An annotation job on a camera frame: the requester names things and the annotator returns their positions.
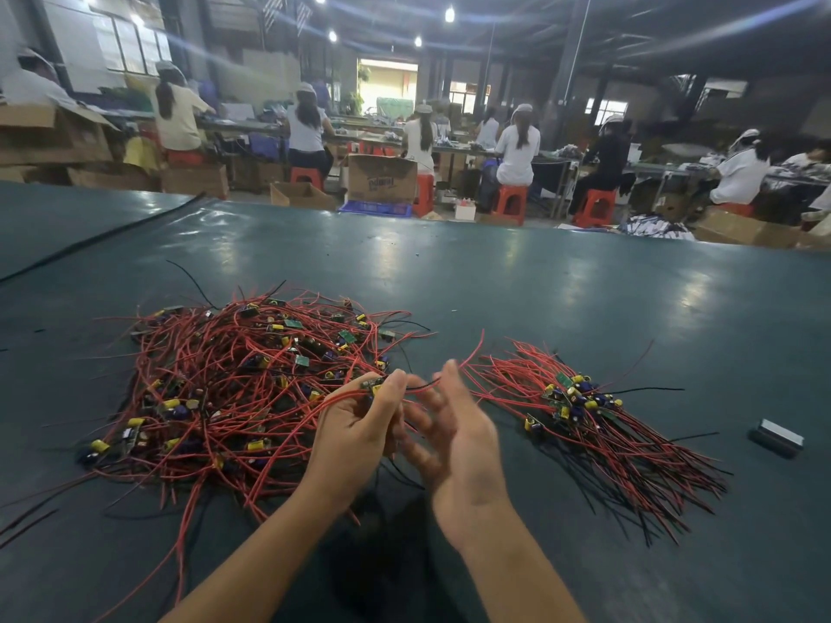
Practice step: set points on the blue plastic crate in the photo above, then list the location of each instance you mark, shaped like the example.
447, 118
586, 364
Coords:
377, 209

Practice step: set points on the dark green table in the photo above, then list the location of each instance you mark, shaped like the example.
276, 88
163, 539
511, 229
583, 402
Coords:
675, 305

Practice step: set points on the person's left hand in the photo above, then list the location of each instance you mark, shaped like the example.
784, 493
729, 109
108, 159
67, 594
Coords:
348, 447

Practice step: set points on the red plastic stool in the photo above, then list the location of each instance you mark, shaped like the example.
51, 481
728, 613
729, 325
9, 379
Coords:
307, 177
186, 158
596, 207
738, 209
425, 194
512, 203

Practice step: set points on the heap of black white items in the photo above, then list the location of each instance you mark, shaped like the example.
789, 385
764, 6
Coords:
659, 227

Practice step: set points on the large open cardboard box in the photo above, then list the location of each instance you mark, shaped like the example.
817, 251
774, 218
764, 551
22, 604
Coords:
52, 133

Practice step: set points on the small black grey block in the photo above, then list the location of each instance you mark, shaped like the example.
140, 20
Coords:
778, 437

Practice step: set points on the yellow sack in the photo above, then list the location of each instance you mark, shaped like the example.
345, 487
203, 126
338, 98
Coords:
143, 154

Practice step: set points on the person's left forearm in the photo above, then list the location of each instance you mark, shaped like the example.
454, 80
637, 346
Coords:
253, 564

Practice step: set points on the grid window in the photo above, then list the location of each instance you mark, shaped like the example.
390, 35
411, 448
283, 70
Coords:
130, 43

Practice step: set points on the person's right hand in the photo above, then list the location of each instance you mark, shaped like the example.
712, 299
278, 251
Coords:
461, 460

